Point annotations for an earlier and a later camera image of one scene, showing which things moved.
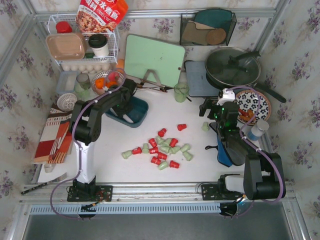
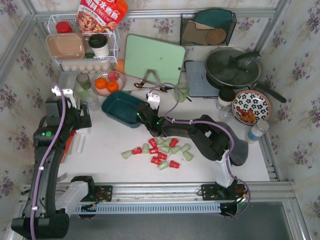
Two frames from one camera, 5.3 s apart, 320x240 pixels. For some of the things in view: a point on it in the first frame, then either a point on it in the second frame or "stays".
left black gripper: (124, 110) -> (84, 115)
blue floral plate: (254, 106) stays
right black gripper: (208, 109) -> (143, 113)
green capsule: (126, 154) stays
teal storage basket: (138, 108) stays
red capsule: (137, 151) stays
